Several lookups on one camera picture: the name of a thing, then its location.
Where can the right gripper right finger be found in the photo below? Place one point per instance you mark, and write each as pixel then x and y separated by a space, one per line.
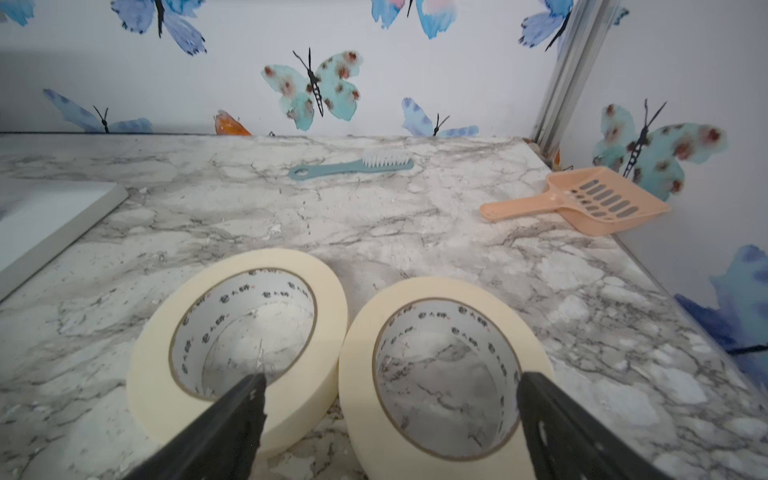
pixel 565 441

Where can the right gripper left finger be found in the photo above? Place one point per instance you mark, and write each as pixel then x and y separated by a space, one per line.
pixel 221 443

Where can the masking tape roll one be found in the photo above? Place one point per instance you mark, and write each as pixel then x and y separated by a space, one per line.
pixel 282 313

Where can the masking tape roll three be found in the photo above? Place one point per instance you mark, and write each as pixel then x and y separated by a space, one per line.
pixel 498 335

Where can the white tiered display stand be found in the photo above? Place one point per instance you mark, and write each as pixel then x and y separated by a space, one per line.
pixel 41 218

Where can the teal cleaning brush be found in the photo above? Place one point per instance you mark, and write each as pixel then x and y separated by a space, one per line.
pixel 371 161

